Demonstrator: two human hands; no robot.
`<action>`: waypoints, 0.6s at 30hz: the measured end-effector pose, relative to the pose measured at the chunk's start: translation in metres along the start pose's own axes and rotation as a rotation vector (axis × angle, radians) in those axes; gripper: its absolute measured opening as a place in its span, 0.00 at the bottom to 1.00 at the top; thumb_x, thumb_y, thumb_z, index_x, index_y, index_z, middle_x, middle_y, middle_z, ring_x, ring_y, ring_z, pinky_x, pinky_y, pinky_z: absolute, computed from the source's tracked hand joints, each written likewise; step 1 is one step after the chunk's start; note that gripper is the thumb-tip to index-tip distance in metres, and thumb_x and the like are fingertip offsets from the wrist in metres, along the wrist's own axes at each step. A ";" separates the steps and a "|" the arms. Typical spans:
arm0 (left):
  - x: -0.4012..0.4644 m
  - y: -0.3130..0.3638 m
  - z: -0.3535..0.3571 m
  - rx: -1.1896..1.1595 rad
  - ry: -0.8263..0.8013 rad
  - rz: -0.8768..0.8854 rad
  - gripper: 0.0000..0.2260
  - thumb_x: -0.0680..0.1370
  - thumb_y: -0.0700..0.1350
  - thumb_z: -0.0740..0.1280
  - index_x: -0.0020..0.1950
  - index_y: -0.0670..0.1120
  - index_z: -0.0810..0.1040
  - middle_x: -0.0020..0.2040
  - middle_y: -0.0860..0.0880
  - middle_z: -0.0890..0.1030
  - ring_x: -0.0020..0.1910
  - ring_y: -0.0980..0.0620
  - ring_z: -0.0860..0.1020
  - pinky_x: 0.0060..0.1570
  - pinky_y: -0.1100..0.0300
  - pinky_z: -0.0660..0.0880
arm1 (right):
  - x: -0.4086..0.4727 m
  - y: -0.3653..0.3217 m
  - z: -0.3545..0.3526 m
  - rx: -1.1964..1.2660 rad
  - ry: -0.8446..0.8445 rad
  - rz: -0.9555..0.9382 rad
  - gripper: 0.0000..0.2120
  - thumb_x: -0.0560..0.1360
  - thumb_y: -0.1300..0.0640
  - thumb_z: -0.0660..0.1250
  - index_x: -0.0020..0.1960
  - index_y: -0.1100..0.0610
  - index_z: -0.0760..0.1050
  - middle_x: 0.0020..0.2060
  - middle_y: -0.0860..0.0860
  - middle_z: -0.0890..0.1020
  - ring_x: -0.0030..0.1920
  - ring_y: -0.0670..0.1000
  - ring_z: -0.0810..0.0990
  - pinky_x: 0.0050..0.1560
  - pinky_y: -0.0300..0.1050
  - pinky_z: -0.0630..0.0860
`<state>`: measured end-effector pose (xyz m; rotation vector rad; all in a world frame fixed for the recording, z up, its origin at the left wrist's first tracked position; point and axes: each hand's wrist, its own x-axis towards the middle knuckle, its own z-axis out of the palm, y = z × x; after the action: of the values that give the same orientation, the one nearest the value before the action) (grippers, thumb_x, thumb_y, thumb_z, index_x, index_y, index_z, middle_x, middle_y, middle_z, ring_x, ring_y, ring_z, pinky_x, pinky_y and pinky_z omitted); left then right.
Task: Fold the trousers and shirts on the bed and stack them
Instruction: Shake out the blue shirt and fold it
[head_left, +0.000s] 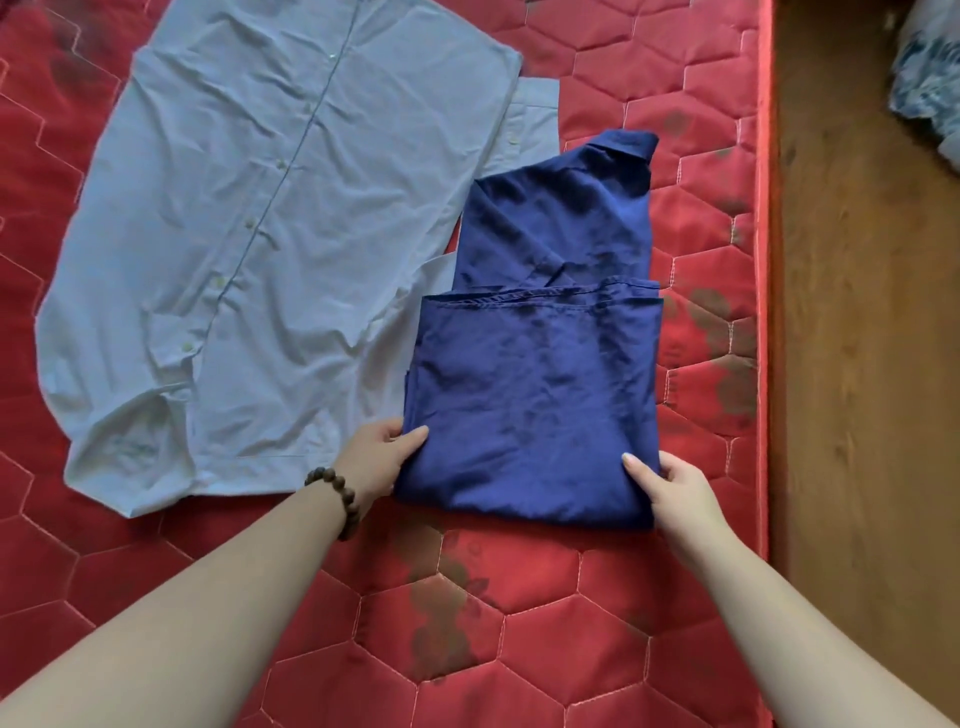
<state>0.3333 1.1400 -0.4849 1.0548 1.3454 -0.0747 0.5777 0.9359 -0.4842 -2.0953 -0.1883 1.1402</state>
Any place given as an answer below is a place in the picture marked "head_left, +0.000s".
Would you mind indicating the person's left hand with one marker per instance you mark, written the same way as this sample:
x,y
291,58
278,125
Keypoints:
x,y
375,457

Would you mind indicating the person's right hand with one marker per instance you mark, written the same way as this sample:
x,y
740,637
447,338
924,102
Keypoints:
x,y
686,502

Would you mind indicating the red quilted mattress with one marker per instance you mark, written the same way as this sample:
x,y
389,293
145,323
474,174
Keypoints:
x,y
675,375

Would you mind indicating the dark blue shirt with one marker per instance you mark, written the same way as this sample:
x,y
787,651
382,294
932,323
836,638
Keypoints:
x,y
540,375

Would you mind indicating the light blue shirt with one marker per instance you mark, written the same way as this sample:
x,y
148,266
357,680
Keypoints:
x,y
262,225

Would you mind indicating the person's right forearm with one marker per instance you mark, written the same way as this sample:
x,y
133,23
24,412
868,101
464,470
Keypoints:
x,y
810,645

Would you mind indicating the person's left forearm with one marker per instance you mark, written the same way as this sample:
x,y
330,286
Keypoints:
x,y
165,622

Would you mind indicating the white plastic bag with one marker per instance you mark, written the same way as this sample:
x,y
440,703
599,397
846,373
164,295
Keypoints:
x,y
930,82

